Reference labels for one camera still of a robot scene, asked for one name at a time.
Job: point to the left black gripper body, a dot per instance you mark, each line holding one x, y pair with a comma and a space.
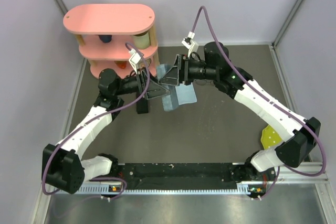
142, 84

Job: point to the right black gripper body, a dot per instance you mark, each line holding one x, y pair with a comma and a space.
182, 63

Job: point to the black glasses case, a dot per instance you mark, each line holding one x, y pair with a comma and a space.
142, 106

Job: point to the blue grey glasses case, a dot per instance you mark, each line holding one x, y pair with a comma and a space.
170, 101

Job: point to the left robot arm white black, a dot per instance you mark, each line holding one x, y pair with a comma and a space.
63, 166

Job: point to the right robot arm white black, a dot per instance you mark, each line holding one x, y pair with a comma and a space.
299, 135

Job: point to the patterned ceramic bowl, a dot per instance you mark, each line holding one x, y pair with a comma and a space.
148, 63

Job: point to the orange red small cup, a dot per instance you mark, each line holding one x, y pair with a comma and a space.
121, 64

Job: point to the cream cylindrical jar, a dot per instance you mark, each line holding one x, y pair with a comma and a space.
141, 41

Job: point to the pink three-tier wooden shelf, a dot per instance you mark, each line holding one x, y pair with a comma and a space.
88, 21

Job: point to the dark blue cup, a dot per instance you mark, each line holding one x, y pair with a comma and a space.
105, 38

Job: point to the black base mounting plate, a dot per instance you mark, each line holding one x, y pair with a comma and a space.
186, 176

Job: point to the yellow green dotted plate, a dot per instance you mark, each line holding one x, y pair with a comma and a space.
269, 137

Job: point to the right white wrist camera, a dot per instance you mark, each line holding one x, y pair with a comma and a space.
190, 43

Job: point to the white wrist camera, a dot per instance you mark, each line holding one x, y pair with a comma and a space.
134, 59
190, 43

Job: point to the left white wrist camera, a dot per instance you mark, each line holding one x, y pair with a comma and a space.
134, 59

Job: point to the thin black wire eyeglasses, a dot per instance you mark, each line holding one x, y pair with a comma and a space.
204, 82

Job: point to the aluminium rail with cable duct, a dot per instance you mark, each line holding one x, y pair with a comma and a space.
283, 175

